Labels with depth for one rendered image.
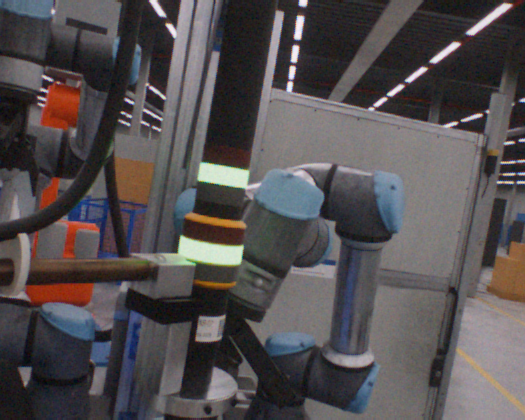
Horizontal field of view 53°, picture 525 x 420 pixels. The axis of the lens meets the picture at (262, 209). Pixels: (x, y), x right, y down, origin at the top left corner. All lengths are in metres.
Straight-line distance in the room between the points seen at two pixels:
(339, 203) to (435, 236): 1.56
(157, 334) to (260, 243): 0.25
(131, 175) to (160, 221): 7.23
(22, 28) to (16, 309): 0.58
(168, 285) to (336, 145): 2.02
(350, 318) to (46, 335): 0.62
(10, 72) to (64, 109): 3.53
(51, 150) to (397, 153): 1.59
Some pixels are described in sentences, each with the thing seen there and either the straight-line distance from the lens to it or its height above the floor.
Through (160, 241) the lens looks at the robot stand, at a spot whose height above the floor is 1.42.
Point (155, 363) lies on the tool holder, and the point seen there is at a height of 1.48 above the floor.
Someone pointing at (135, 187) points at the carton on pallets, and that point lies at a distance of 8.50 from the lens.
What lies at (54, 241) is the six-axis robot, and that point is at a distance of 4.23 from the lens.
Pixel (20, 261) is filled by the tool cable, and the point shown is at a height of 1.55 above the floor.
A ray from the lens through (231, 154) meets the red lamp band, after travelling 0.35.
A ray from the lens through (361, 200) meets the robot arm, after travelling 1.02.
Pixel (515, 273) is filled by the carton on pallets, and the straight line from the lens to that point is 12.82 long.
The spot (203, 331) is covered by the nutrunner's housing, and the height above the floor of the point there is 1.50.
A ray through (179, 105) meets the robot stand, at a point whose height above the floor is 1.76.
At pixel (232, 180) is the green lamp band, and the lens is 0.35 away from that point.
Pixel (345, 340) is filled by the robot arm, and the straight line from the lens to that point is 1.15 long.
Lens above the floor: 1.61
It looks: 3 degrees down
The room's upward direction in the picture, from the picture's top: 10 degrees clockwise
